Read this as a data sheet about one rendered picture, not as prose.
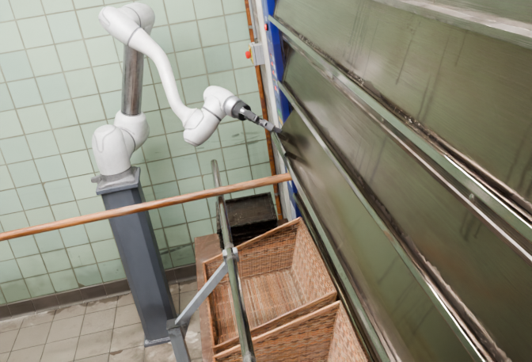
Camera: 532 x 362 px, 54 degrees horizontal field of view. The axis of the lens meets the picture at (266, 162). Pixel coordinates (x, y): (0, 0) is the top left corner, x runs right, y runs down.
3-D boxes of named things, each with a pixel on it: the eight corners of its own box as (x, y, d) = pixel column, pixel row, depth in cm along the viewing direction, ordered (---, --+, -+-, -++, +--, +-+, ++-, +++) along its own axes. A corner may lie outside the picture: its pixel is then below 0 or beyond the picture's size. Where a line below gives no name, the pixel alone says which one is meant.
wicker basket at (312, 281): (309, 264, 246) (302, 214, 234) (347, 350, 195) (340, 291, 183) (207, 288, 241) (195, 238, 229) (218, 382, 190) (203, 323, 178)
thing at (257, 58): (264, 59, 275) (261, 40, 271) (267, 63, 266) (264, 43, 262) (250, 62, 274) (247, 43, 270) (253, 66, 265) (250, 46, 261)
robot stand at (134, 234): (146, 323, 313) (100, 174, 272) (180, 315, 315) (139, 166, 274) (144, 348, 295) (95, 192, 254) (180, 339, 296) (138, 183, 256)
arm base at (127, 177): (94, 176, 271) (92, 166, 269) (137, 167, 273) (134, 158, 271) (89, 192, 254) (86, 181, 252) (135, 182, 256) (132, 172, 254)
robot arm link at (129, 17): (134, 27, 223) (148, 20, 235) (99, 1, 222) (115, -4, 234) (122, 51, 230) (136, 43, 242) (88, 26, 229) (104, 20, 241)
